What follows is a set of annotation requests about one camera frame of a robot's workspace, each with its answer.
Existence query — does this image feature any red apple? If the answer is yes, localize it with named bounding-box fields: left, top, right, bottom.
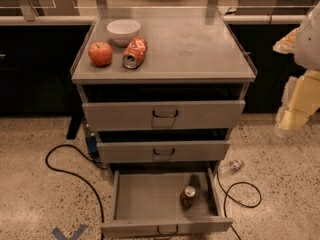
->
left=88, top=42, right=113, bottom=67

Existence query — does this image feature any blue power adapter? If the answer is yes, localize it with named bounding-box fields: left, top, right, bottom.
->
left=85, top=136, right=99, bottom=159

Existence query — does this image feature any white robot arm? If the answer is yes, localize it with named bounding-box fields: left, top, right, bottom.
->
left=273, top=2, right=320, bottom=138

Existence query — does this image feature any red soda can lying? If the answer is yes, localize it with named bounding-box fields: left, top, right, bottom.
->
left=122, top=37, right=147, bottom=69

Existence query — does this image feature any grey drawer cabinet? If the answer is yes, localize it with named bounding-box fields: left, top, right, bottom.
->
left=72, top=7, right=256, bottom=176

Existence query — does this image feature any grey drawer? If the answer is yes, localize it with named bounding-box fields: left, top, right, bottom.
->
left=82, top=100, right=245, bottom=131
left=101, top=167, right=233, bottom=238
left=97, top=141, right=230, bottom=163

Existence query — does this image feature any clear plastic bottle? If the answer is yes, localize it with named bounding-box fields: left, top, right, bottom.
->
left=219, top=160, right=245, bottom=176

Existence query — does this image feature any grey bottom drawer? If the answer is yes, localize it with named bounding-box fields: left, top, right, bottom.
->
left=101, top=167, right=233, bottom=238

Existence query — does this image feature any orange brown soda can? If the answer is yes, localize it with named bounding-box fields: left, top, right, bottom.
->
left=180, top=186, right=197, bottom=208

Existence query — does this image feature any grey top drawer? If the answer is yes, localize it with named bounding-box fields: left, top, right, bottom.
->
left=82, top=100, right=245, bottom=131

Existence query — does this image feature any black cable left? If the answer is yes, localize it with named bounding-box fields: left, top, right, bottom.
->
left=44, top=144, right=108, bottom=240

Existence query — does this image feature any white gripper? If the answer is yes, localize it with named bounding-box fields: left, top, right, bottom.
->
left=275, top=70, right=320, bottom=138

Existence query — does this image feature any grey middle drawer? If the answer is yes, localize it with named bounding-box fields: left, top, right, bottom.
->
left=97, top=141, right=230, bottom=163

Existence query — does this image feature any white bowl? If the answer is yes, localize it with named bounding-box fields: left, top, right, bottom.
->
left=107, top=19, right=141, bottom=46

